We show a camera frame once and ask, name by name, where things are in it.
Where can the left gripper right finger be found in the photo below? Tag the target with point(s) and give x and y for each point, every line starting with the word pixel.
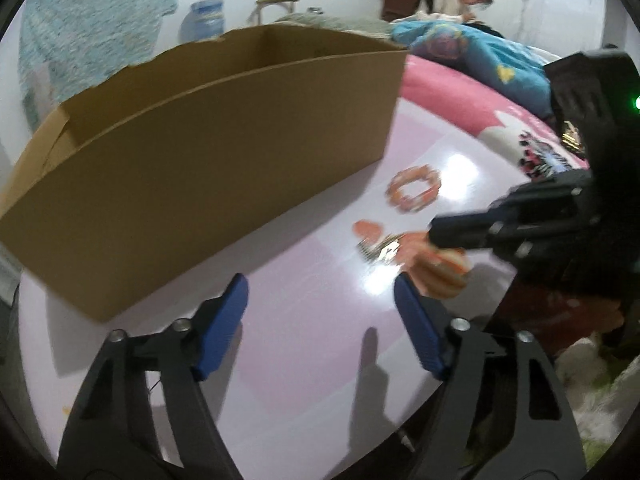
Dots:
pixel 500 411

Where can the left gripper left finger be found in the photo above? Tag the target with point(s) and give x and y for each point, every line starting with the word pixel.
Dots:
pixel 110 433

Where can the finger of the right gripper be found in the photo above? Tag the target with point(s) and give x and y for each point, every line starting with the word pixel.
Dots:
pixel 480 227

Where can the pink floral blanket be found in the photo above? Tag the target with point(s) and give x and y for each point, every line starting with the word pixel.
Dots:
pixel 504 127

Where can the blue patterned quilt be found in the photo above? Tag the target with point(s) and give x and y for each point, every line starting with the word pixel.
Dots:
pixel 512 69

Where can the silver comb hair clip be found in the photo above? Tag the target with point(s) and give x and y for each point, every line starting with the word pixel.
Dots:
pixel 385 250

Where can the brown cardboard box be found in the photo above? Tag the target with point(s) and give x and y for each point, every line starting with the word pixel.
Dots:
pixel 131 183

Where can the water cooler bottle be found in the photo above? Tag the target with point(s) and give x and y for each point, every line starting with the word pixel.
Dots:
pixel 204 21

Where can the teal patterned hanging cloth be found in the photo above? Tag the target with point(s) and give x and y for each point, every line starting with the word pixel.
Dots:
pixel 68 46

